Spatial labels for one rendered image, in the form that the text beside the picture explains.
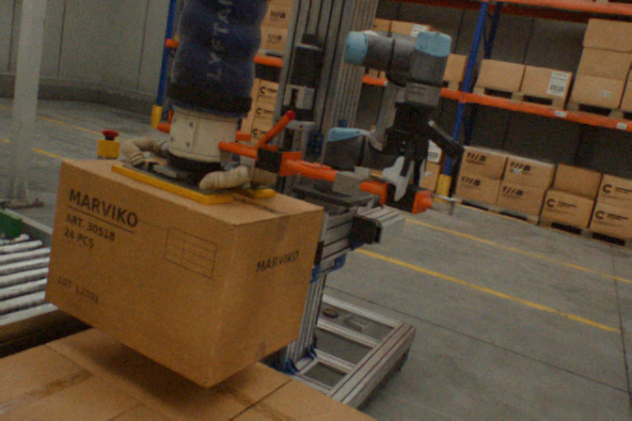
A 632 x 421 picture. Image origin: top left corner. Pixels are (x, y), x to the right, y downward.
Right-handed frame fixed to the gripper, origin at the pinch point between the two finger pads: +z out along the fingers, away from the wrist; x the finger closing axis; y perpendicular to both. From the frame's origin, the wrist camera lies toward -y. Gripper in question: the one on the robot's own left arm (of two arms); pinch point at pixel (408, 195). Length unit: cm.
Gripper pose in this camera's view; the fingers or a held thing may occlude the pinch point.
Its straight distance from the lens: 130.7
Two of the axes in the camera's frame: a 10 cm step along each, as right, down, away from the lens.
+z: -1.9, 9.6, 1.9
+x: -5.0, 0.7, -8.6
